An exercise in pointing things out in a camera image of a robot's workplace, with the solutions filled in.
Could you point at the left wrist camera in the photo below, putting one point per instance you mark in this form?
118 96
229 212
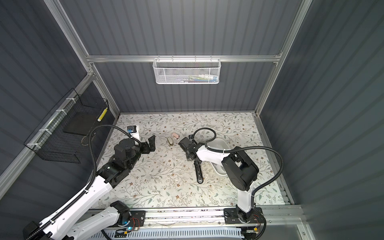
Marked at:
134 131

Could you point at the pink mini stapler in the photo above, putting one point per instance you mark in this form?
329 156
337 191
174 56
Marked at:
175 136

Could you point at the yellow marker pen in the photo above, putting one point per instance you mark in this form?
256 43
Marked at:
102 115

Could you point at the white wire mesh basket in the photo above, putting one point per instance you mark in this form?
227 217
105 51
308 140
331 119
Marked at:
187 73

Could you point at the black wire basket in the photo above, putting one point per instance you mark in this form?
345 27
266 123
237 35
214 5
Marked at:
64 136

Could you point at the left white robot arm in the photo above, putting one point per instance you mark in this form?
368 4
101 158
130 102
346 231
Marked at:
65 224

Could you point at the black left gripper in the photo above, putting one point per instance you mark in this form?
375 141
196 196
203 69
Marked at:
146 150

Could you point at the black foam pad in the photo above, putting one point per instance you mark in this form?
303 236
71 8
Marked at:
81 124

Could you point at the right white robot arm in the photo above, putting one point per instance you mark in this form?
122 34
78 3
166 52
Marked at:
237 166

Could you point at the white oval plastic tray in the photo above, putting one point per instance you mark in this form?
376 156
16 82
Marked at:
216 158

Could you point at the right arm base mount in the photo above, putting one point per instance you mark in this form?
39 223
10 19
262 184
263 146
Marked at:
237 216

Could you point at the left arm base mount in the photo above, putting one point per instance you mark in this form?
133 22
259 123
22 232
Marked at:
130 221

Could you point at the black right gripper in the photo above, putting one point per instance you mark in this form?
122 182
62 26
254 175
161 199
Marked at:
187 157

